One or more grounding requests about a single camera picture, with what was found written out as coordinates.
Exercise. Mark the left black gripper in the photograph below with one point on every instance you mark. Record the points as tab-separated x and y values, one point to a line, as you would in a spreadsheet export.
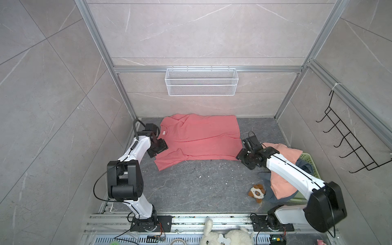
163	146

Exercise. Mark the black wire hook rack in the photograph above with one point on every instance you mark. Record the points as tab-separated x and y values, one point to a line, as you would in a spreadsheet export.
356	148

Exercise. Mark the green plastic basket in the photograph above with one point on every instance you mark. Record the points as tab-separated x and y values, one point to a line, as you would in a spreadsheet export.
305	157

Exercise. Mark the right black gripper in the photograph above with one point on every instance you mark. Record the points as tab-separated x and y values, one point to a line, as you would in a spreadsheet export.
240	156

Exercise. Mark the small brown plush toy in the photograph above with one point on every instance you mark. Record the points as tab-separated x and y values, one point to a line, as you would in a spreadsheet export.
257	192

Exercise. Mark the grey blue t-shirt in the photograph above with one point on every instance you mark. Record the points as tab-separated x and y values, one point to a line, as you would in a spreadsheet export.
285	191

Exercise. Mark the white plush bunny toy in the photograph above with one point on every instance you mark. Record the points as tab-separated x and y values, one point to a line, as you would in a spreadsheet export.
239	236

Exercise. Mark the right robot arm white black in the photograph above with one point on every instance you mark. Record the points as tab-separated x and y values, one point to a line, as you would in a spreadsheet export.
325	205

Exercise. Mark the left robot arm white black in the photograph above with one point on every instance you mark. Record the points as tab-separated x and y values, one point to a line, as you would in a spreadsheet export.
124	177

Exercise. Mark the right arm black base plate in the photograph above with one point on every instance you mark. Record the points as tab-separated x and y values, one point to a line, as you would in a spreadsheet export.
267	223

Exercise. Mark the white wire mesh basket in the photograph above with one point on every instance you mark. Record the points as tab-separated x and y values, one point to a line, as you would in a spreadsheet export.
182	82

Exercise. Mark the dark pink t-shirt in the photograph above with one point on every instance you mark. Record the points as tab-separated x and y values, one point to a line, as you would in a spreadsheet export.
192	137

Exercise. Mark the aluminium frame rails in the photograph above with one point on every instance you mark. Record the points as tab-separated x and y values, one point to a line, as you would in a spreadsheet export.
188	229

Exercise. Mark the light salmon t-shirt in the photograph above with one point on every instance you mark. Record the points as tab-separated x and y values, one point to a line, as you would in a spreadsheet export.
278	167

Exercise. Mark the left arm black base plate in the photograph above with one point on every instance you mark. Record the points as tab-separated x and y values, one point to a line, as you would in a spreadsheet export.
161	223

